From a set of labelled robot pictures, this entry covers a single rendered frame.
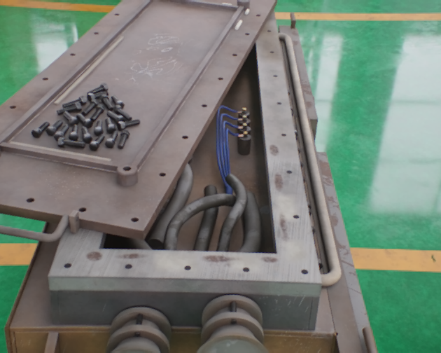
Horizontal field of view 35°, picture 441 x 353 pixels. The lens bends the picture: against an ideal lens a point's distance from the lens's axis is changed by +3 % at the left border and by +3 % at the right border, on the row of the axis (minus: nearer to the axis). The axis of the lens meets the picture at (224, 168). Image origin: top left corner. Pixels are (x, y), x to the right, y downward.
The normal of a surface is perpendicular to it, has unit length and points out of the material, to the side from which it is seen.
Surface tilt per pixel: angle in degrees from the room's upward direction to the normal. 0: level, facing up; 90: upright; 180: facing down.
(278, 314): 90
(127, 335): 90
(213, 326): 90
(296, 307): 90
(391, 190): 0
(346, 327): 0
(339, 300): 0
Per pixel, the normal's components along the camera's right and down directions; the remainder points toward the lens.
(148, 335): 0.00, 0.55
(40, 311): 0.04, -0.83
